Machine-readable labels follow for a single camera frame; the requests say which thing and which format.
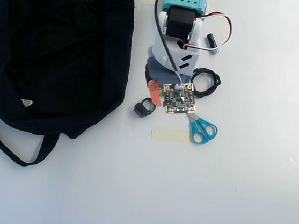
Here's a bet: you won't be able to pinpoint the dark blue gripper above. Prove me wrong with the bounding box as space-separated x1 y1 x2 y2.
140 56 182 110

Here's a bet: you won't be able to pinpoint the black fabric bag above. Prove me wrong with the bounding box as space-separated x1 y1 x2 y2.
0 0 139 178

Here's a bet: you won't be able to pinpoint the small black flashlight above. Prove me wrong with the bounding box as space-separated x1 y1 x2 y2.
204 32 222 56

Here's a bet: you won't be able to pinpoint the bare camera circuit board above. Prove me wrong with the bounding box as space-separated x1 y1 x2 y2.
159 79 201 118

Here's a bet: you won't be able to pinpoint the black braided USB cable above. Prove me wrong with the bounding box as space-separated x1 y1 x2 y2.
188 66 223 101

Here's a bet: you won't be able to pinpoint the blue handled scissors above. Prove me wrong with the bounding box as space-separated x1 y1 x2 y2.
183 111 220 147

